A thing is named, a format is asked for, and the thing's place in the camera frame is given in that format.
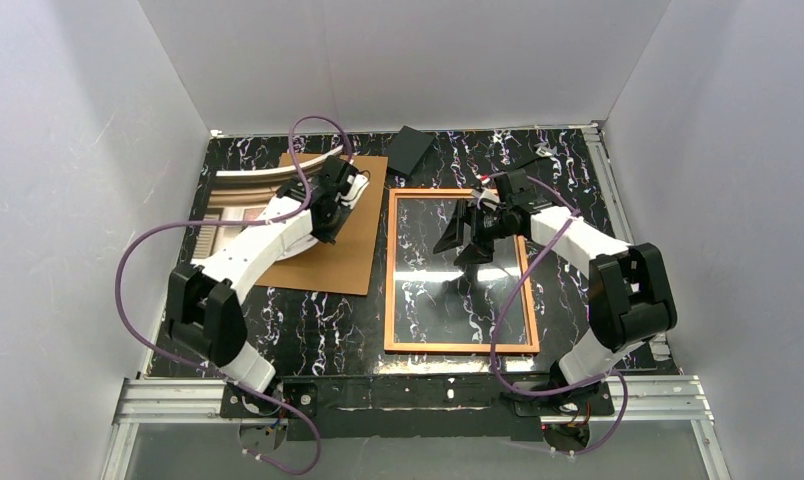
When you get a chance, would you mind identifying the orange picture frame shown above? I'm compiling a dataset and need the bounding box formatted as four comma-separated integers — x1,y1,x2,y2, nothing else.
382,188,542,356

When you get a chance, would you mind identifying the brown cardboard backing board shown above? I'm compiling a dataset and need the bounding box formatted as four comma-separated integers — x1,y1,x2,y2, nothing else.
255,155,388,296

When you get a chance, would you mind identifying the clear acrylic sheet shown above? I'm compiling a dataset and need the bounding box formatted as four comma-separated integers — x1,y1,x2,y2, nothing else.
391,195,532,346

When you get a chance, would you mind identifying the printed photo of window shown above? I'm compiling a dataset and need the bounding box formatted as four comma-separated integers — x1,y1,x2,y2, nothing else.
193,165,296,260

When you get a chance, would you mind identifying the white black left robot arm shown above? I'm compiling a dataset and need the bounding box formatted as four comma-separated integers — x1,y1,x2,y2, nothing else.
165,155,370,393

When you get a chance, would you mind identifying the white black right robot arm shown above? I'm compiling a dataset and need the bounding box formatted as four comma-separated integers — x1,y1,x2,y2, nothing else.
433,169,678,398

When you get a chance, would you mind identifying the black square block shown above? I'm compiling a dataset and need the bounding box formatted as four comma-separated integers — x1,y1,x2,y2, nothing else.
385,126,435,177

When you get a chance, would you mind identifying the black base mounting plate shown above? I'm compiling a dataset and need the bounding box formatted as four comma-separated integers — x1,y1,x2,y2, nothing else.
219,374,615,442

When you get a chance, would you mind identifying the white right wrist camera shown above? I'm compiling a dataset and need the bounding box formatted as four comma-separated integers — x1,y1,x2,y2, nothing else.
471,189,501,210

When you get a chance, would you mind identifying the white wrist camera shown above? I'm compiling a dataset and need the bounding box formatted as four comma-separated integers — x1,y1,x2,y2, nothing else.
471,189,501,210
341,174,370,209

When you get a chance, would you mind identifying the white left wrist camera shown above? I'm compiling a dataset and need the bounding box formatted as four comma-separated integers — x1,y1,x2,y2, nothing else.
341,174,370,209

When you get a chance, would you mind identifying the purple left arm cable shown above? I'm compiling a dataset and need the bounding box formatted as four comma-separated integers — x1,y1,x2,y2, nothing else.
115,115,324,478

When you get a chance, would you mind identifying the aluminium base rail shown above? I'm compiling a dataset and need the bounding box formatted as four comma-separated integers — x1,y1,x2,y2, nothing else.
102,373,730,479

